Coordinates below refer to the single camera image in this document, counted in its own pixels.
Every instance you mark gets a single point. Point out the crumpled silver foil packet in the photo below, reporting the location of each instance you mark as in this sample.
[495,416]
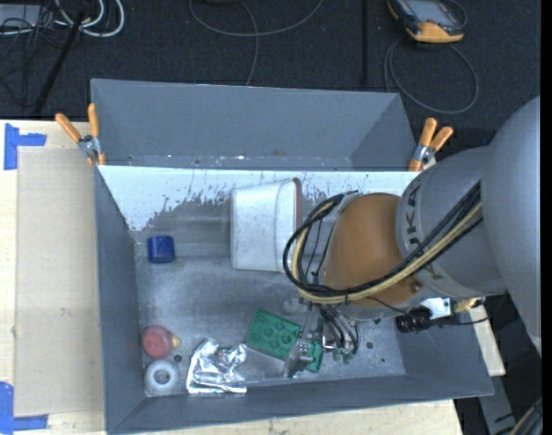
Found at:
[214,370]

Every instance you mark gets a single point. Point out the pale cardboard board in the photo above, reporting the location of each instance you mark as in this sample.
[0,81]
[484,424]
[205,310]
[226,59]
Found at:
[53,265]

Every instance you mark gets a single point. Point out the black cylinder on white bracket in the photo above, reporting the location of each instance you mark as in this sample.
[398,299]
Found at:
[413,322]

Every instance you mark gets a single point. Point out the blue cylinder cap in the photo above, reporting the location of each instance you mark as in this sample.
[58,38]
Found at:
[160,248]

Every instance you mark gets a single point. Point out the red round toy fruit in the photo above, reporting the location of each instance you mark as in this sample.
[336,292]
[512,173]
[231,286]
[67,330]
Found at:
[155,341]

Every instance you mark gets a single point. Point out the white plastic cup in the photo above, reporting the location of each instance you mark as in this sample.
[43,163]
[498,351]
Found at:
[257,229]

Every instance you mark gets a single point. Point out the grey metal bin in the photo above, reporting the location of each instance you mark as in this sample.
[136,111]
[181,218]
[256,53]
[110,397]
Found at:
[221,288]

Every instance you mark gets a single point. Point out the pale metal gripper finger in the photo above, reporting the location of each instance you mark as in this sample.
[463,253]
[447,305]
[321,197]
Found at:
[303,352]
[317,340]

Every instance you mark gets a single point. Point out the dark green flat block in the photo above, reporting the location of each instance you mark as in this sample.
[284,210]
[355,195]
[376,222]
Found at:
[271,333]

